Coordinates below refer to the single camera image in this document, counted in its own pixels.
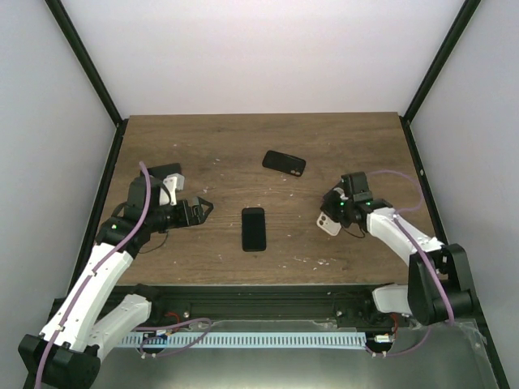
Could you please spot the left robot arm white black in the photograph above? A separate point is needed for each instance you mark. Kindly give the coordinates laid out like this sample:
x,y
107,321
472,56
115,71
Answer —
x,y
70,348

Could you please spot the black phone case top centre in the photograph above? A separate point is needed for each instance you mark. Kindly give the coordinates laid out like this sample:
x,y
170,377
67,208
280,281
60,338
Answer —
x,y
284,163

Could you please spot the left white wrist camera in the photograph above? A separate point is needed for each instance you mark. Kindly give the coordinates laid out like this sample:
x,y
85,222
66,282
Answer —
x,y
173,184

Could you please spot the black aluminium frame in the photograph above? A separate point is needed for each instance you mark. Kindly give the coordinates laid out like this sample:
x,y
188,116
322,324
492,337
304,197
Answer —
x,y
232,302

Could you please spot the light blue slotted cable duct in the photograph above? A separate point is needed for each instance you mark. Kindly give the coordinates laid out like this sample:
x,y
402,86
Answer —
x,y
326,340

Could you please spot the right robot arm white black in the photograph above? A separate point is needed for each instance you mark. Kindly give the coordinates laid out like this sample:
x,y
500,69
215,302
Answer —
x,y
440,286

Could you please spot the white phone case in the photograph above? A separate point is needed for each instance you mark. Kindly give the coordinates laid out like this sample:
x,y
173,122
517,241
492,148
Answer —
x,y
327,225

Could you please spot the blue smartphone black screen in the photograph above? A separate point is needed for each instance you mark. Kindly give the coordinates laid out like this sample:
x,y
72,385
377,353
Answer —
x,y
253,229

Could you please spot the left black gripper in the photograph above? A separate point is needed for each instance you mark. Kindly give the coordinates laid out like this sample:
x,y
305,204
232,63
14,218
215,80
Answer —
x,y
186,220

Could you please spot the black phone upper left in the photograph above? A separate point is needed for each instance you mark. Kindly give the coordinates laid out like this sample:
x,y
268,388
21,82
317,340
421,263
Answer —
x,y
163,171

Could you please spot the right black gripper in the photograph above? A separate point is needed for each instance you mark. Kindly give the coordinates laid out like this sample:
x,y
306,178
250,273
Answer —
x,y
328,206

